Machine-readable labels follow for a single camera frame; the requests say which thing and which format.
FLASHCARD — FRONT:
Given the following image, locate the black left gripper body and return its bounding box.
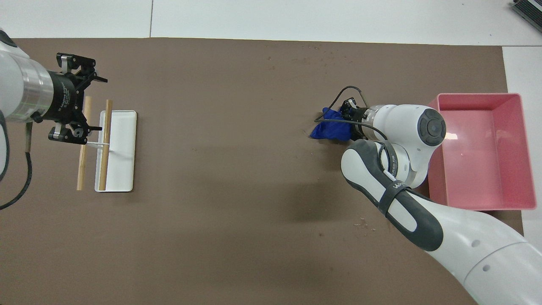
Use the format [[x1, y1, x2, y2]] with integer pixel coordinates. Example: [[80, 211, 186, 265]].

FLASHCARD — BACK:
[[44, 71, 87, 123]]

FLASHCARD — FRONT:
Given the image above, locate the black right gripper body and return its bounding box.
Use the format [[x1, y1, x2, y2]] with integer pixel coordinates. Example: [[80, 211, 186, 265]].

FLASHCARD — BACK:
[[349, 98, 372, 130]]

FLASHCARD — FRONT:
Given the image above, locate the blue towel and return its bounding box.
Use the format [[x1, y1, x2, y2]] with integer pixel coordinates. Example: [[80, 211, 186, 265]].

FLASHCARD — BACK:
[[310, 107, 353, 141]]

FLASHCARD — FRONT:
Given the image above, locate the darker wooden rod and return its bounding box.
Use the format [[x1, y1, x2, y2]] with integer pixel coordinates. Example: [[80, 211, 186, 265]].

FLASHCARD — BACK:
[[99, 100, 113, 191]]

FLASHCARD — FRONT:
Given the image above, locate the white rack base tray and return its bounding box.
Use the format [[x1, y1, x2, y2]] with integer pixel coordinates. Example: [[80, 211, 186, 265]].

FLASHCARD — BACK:
[[94, 110, 138, 193]]

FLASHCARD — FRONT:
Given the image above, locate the pink plastic bin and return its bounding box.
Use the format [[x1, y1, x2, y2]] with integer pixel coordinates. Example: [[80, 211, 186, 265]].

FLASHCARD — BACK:
[[427, 93, 537, 211]]

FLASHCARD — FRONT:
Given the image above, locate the brown table mat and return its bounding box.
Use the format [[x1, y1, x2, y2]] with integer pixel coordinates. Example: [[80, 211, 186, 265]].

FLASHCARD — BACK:
[[0, 37, 533, 305]]

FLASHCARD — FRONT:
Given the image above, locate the grey ribbed device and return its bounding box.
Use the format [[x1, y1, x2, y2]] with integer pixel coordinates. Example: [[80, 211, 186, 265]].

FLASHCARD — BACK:
[[510, 0, 542, 22]]

